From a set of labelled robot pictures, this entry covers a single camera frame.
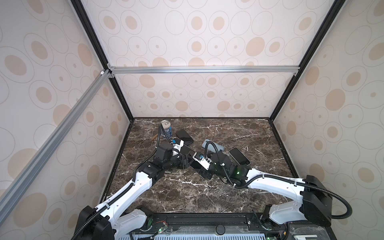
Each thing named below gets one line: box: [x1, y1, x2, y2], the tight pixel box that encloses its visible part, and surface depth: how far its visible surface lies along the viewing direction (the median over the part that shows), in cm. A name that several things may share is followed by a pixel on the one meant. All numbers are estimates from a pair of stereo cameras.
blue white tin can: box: [160, 120, 173, 139], surface depth 105 cm
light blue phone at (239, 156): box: [228, 147, 251, 167], surface depth 100 cm
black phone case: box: [176, 129, 194, 146], surface depth 111 cm
